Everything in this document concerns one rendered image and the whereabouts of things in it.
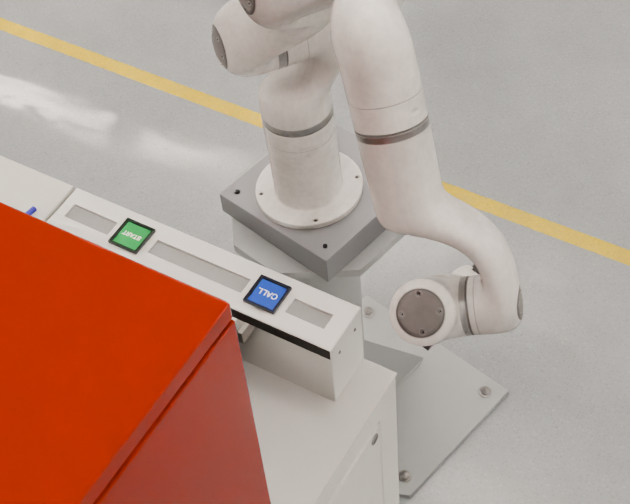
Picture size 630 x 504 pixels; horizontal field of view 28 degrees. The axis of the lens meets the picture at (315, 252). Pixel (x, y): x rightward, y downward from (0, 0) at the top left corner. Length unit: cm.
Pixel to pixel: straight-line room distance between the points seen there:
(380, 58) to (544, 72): 230
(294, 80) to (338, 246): 30
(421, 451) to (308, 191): 94
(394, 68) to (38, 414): 72
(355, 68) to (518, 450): 162
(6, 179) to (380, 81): 94
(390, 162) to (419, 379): 155
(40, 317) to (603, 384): 225
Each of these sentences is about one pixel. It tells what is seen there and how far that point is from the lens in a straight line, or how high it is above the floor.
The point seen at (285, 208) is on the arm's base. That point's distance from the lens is 217.
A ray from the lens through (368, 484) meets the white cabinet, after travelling 214.
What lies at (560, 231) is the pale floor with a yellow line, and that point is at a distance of 329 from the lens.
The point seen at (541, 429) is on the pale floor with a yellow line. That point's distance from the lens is 294.
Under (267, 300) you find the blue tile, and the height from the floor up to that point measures 96.
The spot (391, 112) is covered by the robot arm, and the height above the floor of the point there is 149.
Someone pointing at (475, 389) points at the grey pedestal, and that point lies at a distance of 297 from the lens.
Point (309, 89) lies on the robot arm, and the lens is 199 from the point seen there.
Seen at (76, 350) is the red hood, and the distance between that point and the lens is 87.
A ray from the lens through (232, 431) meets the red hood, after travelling 96.
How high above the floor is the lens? 251
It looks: 51 degrees down
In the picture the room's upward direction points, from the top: 6 degrees counter-clockwise
